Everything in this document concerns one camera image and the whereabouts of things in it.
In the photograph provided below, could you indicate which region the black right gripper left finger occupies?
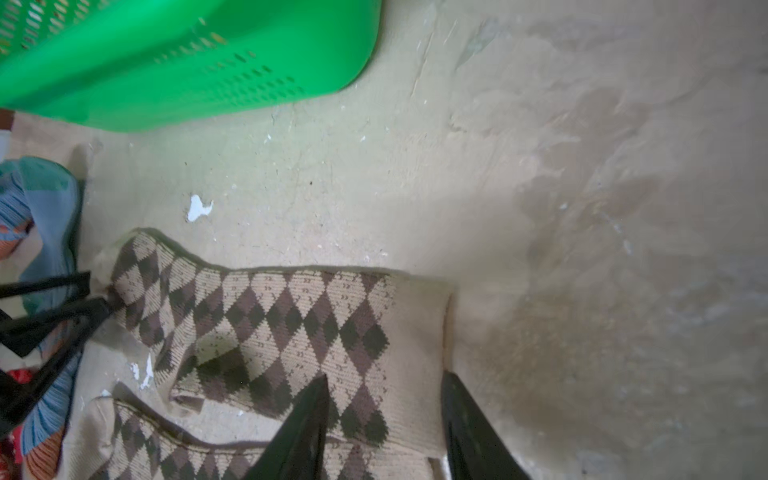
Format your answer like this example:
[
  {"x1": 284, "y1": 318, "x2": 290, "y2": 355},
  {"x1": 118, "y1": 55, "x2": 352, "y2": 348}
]
[{"x1": 244, "y1": 375, "x2": 330, "y2": 480}]

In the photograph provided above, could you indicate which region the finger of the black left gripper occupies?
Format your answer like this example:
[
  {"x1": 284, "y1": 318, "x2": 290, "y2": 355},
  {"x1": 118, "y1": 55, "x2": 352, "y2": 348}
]
[
  {"x1": 0, "y1": 296, "x2": 113, "y2": 436},
  {"x1": 0, "y1": 272, "x2": 91, "y2": 299}
]

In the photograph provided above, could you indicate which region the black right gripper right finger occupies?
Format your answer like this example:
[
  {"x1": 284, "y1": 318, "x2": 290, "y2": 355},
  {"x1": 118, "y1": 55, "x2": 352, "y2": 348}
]
[{"x1": 441, "y1": 371, "x2": 530, "y2": 480}]

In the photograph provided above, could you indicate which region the brown argyle sock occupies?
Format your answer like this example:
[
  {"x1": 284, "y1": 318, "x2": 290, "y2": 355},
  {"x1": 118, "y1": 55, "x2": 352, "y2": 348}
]
[
  {"x1": 108, "y1": 229, "x2": 453, "y2": 457},
  {"x1": 62, "y1": 385, "x2": 447, "y2": 479}
]

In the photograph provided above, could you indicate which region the white paper scrap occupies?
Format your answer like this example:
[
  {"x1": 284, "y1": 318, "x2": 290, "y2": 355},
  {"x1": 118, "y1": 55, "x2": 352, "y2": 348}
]
[{"x1": 186, "y1": 194, "x2": 214, "y2": 223}]

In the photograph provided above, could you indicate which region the green plastic basket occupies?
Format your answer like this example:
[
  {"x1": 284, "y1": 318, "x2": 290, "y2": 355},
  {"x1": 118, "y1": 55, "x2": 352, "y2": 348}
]
[{"x1": 1, "y1": 1, "x2": 382, "y2": 133}]

